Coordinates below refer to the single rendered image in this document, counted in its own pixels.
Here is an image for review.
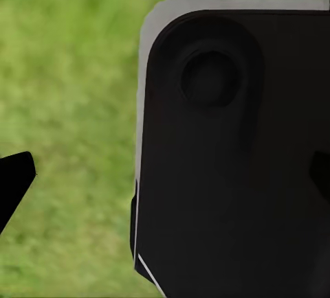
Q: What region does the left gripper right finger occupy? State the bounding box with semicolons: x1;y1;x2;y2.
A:
308;151;330;206

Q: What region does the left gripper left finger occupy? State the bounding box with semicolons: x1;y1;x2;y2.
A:
0;151;36;233

